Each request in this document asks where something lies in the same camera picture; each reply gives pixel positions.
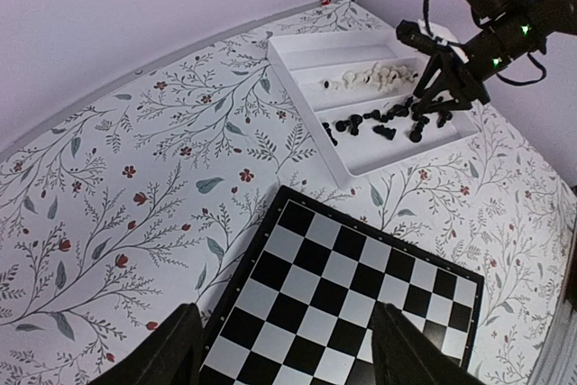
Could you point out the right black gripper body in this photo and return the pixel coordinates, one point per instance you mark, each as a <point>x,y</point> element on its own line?
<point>509,30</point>

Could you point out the pile of white chess pieces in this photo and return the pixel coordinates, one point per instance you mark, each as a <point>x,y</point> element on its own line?
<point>383,78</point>

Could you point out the floral patterned tablecloth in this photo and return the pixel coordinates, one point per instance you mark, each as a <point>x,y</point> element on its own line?
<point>147,198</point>

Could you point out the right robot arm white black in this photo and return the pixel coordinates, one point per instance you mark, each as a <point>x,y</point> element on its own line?
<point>553,16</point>

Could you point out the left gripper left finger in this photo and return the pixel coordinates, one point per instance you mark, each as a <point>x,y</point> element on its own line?
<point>170,355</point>

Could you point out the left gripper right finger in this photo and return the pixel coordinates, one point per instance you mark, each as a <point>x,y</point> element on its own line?
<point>401,354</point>

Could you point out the black chess piece in tray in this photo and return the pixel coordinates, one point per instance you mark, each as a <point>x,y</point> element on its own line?
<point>329,132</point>
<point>443,118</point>
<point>351,125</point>
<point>378,116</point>
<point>416,133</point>
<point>387,133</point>

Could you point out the white plastic compartment tray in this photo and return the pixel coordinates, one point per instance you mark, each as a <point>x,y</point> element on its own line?
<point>301,61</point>

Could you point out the black and grey chessboard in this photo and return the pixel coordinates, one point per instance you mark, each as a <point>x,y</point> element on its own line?
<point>297,309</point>

